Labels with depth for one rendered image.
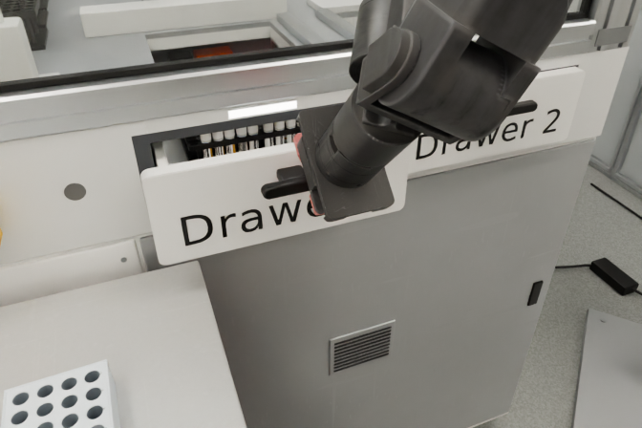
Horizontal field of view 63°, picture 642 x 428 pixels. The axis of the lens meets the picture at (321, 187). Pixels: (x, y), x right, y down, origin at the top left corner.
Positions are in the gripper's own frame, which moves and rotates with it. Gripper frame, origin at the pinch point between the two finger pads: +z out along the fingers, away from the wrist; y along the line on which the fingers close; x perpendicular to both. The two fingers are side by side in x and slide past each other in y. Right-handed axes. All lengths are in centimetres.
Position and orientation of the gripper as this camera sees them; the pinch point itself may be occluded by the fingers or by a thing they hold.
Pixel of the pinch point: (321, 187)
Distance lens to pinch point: 55.3
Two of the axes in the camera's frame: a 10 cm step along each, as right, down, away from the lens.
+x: -9.3, 2.0, -3.1
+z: -2.5, 2.9, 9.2
